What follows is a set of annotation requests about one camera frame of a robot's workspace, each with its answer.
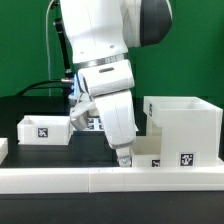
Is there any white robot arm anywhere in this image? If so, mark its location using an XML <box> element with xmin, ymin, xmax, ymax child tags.
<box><xmin>60</xmin><ymin>0</ymin><xmax>172</xmax><ymax>167</ymax></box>

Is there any fiducial marker sheet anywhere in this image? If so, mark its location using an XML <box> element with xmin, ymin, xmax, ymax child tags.
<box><xmin>85</xmin><ymin>117</ymin><xmax>140</xmax><ymax>133</ymax></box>

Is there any white left border rail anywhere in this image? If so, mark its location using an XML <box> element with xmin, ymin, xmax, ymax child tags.
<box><xmin>0</xmin><ymin>138</ymin><xmax>8</xmax><ymax>165</ymax></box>

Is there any white drawer box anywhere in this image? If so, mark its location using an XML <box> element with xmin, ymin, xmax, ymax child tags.
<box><xmin>17</xmin><ymin>115</ymin><xmax>73</xmax><ymax>145</ymax></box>
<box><xmin>130</xmin><ymin>136</ymin><xmax>161</xmax><ymax>168</ymax></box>

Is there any white border rail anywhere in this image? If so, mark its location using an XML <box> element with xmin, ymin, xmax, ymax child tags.
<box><xmin>0</xmin><ymin>138</ymin><xmax>8</xmax><ymax>165</ymax></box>
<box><xmin>0</xmin><ymin>166</ymin><xmax>224</xmax><ymax>194</ymax></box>

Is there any black cable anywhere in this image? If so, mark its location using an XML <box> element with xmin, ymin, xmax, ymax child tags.
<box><xmin>14</xmin><ymin>79</ymin><xmax>73</xmax><ymax>98</ymax></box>

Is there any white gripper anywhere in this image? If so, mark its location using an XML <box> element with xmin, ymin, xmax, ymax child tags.
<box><xmin>94</xmin><ymin>90</ymin><xmax>136</xmax><ymax>167</ymax></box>

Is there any white front border rail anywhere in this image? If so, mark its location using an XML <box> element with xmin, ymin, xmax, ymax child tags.
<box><xmin>0</xmin><ymin>166</ymin><xmax>224</xmax><ymax>194</ymax></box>

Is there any grey thin cable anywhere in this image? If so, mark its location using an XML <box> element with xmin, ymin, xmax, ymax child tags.
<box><xmin>45</xmin><ymin>0</ymin><xmax>56</xmax><ymax>81</ymax></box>

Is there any white front drawer box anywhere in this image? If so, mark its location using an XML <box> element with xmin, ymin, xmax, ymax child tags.
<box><xmin>130</xmin><ymin>136</ymin><xmax>161</xmax><ymax>168</ymax></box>

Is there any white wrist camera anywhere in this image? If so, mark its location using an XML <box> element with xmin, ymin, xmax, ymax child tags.
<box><xmin>70</xmin><ymin>93</ymin><xmax>99</xmax><ymax>131</ymax></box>

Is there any white rear drawer box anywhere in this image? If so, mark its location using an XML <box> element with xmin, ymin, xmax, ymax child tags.
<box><xmin>17</xmin><ymin>115</ymin><xmax>73</xmax><ymax>145</ymax></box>

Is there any white drawer cabinet frame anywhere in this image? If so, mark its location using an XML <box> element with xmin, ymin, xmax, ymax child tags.
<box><xmin>143</xmin><ymin>96</ymin><xmax>223</xmax><ymax>168</ymax></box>

